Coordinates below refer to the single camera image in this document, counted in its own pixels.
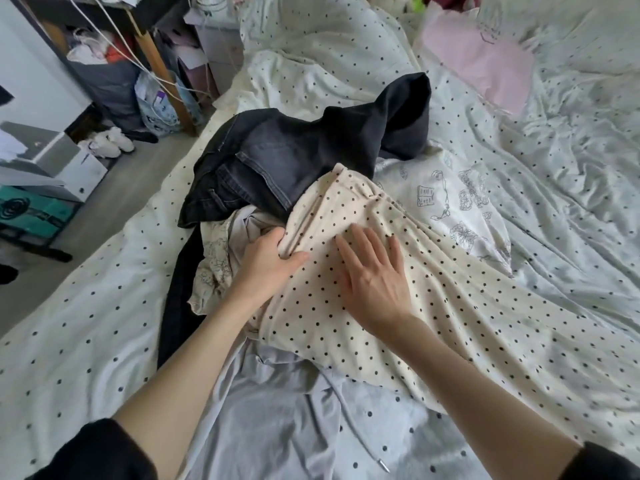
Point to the person's right hand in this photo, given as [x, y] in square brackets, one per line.
[378, 285]

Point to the person's left hand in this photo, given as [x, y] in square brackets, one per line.
[265, 270]

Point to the cream printed garment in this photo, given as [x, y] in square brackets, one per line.
[215, 255]

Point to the cream polka dot trousers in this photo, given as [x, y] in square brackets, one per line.
[450, 305]

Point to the dark grey jeans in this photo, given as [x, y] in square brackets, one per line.
[180, 305]

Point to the cream patterned pyjama top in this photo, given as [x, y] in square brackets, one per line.
[450, 195]

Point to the dark denim jeans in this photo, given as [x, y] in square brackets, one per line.
[290, 145]

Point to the light grey smocked garment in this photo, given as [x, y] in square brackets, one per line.
[270, 425]

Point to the person's left forearm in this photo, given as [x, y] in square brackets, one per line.
[195, 395]

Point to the person's right forearm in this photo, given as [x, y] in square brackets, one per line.
[480, 405]

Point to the white dotted bed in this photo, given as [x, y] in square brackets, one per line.
[560, 245]

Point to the black clothes rack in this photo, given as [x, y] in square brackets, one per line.
[35, 245]

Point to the person's black left sleeve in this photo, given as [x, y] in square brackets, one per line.
[95, 455]

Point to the person's black sleeve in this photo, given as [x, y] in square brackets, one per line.
[95, 455]
[600, 465]

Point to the person's black right sleeve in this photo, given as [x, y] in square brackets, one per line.
[600, 465]

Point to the grey patterned bag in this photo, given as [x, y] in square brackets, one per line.
[160, 105]

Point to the white shoe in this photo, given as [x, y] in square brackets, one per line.
[100, 147]
[120, 138]

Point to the dark side table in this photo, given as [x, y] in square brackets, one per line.
[165, 85]

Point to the small white side cabinet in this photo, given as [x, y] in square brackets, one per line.
[215, 45]

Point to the white crumpled blanket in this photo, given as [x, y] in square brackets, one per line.
[330, 45]

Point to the green object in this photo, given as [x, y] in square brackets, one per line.
[35, 210]

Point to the white storage box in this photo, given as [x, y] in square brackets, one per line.
[50, 160]

